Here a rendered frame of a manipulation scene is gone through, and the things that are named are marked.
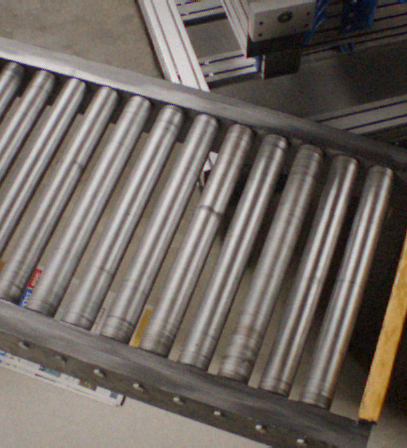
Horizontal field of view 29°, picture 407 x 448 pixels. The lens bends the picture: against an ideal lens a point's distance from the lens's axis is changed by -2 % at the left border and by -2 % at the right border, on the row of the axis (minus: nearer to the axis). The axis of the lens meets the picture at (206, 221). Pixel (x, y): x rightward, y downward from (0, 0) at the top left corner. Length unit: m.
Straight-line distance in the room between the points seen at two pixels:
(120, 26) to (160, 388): 1.69
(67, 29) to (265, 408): 1.79
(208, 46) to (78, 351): 1.30
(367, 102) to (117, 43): 0.87
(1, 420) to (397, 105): 1.34
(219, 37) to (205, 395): 1.38
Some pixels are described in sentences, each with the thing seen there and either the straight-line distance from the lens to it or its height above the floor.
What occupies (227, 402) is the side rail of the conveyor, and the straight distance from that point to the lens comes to 1.18.
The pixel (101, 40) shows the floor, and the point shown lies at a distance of 2.64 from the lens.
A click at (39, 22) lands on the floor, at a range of 2.74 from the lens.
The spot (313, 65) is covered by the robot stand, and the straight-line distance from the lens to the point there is 2.29.
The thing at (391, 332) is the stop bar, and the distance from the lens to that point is 1.22.
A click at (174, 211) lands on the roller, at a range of 1.31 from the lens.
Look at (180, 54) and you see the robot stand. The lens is 2.27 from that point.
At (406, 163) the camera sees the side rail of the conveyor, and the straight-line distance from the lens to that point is 1.40.
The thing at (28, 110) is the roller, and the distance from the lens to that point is 1.47.
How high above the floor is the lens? 1.93
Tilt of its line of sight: 61 degrees down
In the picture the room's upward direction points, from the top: straight up
